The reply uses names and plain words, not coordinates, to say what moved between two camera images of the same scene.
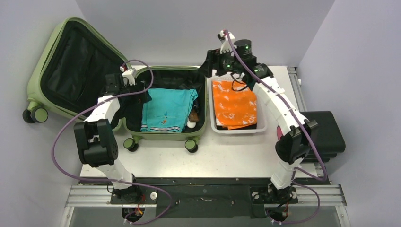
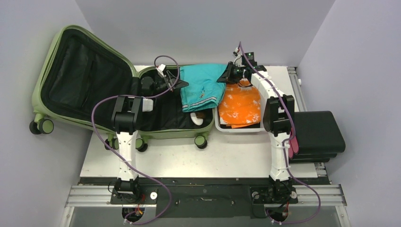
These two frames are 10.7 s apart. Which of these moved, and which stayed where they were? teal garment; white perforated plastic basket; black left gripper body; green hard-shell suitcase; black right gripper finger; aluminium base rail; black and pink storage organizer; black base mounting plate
Moved: white perforated plastic basket; black left gripper body; green hard-shell suitcase; teal garment; black right gripper finger
Stayed: black base mounting plate; aluminium base rail; black and pink storage organizer
